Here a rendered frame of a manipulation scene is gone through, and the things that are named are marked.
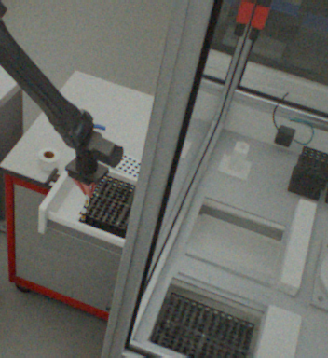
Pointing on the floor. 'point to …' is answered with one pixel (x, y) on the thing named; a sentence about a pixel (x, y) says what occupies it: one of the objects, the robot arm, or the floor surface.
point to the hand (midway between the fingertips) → (88, 192)
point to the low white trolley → (23, 208)
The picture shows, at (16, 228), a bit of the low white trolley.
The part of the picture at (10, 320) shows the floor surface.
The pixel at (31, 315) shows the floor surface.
